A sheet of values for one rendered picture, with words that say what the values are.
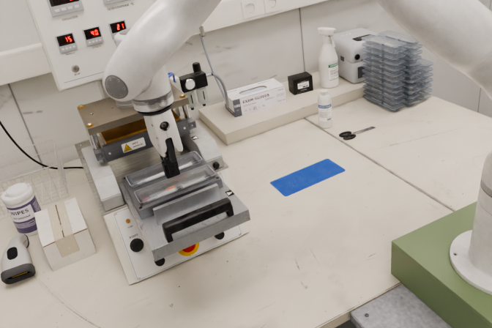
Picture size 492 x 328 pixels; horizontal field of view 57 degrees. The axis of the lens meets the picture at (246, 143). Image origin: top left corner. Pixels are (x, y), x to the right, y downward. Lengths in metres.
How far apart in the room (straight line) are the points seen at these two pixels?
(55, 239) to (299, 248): 0.64
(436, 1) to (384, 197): 0.74
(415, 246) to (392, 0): 0.54
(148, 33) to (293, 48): 1.35
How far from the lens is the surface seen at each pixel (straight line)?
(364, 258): 1.17
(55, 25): 1.34
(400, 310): 1.07
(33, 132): 1.87
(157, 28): 0.82
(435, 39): 0.77
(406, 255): 1.05
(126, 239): 1.19
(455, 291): 0.99
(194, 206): 1.01
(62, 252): 1.34
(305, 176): 1.47
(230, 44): 1.95
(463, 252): 1.06
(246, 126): 1.72
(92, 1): 1.34
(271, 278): 1.14
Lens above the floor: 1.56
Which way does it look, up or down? 28 degrees down
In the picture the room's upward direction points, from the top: 9 degrees counter-clockwise
